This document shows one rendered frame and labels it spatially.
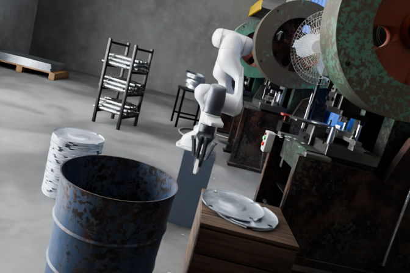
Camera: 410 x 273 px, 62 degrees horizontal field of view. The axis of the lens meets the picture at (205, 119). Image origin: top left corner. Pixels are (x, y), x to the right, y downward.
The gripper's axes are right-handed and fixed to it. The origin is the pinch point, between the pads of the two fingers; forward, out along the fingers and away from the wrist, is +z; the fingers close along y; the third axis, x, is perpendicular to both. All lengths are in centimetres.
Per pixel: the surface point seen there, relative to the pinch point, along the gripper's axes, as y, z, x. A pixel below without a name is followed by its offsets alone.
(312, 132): -43, -24, -59
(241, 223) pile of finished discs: -29.1, 11.5, 13.8
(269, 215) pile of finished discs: -37.2, 12.2, -7.4
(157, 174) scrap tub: 9.0, 2.6, 21.2
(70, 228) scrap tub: 16, 14, 61
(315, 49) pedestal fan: -24, -78, -139
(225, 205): -18.8, 10.8, 4.8
